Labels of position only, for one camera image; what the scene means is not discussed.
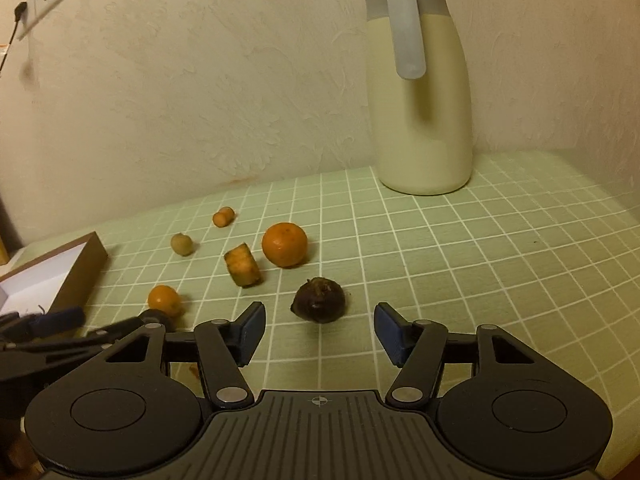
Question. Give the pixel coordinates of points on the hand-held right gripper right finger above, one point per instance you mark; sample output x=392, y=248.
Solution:
x=387, y=330

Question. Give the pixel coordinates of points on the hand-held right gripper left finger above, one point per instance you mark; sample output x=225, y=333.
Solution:
x=252, y=330

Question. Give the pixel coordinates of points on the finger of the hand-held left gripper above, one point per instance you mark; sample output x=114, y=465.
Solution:
x=60, y=355
x=57, y=320

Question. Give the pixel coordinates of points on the brown cardboard box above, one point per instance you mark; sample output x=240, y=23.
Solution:
x=80, y=270

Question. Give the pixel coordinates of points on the dark brown water chestnut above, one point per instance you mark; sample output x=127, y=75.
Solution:
x=317, y=300

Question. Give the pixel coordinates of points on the large orange tangerine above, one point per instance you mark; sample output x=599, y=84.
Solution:
x=284, y=245

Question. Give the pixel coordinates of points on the small orange tangerine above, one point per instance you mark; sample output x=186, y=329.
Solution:
x=164, y=300

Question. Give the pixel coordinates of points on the green checked tablecloth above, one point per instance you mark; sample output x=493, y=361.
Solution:
x=450, y=260

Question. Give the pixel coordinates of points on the small green-brown round fruit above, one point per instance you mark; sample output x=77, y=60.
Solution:
x=181, y=244

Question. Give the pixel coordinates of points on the orange carrot piece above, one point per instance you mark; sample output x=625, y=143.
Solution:
x=222, y=217

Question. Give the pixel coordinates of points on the cream thermos jug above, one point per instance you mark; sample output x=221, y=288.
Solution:
x=420, y=135

